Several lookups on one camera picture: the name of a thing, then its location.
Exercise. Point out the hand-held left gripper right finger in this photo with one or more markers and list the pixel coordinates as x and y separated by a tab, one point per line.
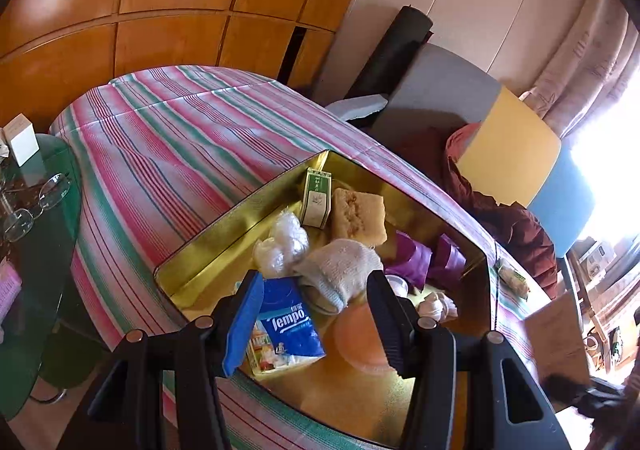
395	330

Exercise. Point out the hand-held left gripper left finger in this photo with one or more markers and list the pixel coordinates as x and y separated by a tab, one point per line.
245	325

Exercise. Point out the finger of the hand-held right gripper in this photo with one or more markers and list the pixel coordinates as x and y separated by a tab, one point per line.
565	387

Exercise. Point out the orange round lid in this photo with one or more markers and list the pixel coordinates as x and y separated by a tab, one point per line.
357	335

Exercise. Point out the blue tissue pack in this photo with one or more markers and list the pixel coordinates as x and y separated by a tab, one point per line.
290	325

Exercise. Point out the brown cardboard sheet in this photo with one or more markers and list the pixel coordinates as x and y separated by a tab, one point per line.
555	340

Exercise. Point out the purple snack packet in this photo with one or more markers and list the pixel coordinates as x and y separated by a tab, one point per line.
447	260
412	260

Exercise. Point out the gold metal tin box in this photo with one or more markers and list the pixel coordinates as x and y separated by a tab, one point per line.
215	255

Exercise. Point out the white knit sock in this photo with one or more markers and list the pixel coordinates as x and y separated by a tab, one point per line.
340	265

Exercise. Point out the small white cup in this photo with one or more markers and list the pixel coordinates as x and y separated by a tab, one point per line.
398	286

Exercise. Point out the clear plastic bag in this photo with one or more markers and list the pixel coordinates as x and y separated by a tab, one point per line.
282	245

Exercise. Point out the tan sponge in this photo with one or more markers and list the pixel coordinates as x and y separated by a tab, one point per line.
357	217

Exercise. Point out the green and white snack packet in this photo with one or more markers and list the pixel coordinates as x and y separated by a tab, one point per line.
512	280

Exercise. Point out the white cardboard box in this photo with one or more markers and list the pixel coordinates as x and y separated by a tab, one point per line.
597	260

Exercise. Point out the green and white small carton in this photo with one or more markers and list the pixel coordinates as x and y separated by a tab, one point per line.
316	200

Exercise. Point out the maroon jacket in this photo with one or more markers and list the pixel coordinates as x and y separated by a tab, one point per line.
520	240

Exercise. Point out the blue cushion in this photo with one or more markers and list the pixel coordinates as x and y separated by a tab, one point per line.
562	205

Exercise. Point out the striped pink green tablecloth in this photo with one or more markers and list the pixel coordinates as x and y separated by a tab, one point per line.
165	140

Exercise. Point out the yellow cushion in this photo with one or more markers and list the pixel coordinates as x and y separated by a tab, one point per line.
510	150

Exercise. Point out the green glass table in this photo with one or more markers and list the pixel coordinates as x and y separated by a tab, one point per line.
50	230

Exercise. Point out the grey foam piece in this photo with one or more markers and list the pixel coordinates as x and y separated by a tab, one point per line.
357	106

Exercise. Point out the pink paper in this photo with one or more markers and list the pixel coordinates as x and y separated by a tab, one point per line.
7	292

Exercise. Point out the grey cushion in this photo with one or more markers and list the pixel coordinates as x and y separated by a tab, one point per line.
435	85

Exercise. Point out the black rolled mat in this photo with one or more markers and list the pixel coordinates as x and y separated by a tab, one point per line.
395	50

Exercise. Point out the small white box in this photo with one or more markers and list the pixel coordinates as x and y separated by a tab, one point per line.
21	142

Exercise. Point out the pale patterned curtain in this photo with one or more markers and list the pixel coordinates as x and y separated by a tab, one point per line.
590	60

